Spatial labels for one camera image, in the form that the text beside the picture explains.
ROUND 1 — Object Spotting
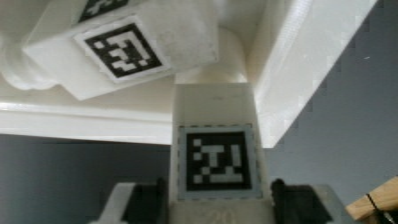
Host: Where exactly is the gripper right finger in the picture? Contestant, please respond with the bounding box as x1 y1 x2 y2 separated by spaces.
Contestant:
270 179 359 224

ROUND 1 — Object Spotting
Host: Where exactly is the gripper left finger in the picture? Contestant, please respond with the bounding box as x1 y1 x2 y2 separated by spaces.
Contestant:
87 179 169 224

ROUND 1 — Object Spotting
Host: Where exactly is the white leg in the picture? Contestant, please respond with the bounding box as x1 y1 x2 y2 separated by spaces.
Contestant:
169 29 276 224
0 0 219 100

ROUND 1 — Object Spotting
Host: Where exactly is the white square tabletop part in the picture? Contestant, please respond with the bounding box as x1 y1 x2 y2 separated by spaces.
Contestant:
0 0 377 147

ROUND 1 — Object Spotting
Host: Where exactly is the white leg inside tabletop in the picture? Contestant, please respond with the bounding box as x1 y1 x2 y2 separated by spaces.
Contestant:
0 0 219 100

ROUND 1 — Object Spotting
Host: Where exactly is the wooden clamp piece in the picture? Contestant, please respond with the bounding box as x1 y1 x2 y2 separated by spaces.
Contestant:
347 175 398 224

